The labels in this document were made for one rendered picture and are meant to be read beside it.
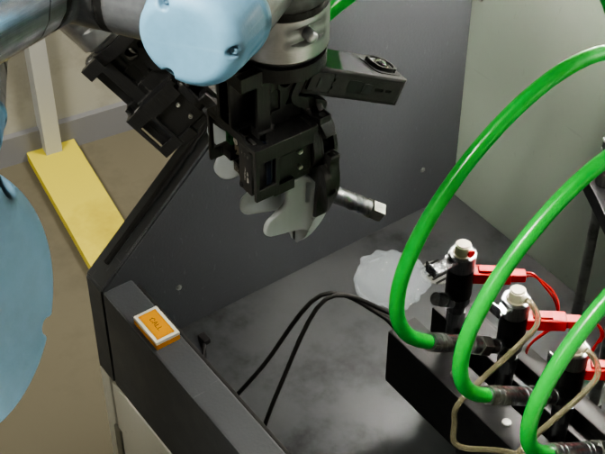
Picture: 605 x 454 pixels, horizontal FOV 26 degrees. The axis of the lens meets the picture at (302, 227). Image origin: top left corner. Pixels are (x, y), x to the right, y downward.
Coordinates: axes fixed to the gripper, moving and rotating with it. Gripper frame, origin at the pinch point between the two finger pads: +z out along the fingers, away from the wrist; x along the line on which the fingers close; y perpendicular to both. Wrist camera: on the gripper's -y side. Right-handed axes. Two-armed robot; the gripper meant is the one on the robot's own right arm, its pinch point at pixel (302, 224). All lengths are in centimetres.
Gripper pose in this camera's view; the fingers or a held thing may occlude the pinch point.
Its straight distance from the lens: 116.3
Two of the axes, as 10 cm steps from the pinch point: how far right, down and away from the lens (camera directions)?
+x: 5.8, 5.4, -6.0
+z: 0.0, 7.4, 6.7
